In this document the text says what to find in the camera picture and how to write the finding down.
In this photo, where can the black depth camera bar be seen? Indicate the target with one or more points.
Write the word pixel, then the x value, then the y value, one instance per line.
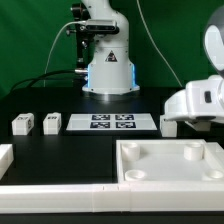
pixel 101 26

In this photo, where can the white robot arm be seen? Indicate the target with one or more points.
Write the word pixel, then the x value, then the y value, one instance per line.
pixel 111 73

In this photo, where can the white marker sheet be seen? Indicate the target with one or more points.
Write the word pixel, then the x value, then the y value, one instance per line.
pixel 114 122

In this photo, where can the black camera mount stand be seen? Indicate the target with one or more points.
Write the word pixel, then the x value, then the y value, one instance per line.
pixel 80 13

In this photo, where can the left white rail piece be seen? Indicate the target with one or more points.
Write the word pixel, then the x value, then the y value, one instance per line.
pixel 6 158

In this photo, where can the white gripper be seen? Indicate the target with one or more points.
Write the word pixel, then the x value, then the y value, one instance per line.
pixel 199 104

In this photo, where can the white square tabletop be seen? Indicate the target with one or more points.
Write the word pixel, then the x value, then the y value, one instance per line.
pixel 169 160

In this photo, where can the white front rail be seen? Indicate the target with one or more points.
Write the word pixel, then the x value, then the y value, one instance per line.
pixel 146 197

